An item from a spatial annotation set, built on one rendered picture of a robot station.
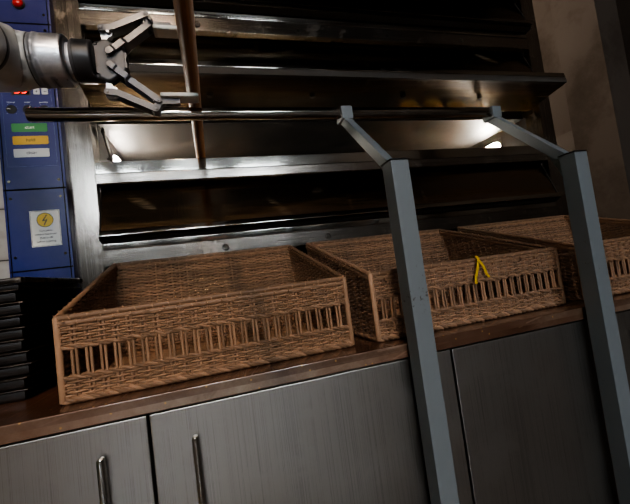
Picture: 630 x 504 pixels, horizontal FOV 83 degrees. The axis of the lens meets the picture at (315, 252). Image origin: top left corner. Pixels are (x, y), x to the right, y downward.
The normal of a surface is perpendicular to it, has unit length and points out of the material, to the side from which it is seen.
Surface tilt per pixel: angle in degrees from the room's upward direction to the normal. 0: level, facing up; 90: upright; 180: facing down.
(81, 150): 90
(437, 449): 90
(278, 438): 90
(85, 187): 90
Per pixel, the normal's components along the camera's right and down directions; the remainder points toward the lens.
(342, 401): 0.26, -0.09
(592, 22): -0.96, 0.11
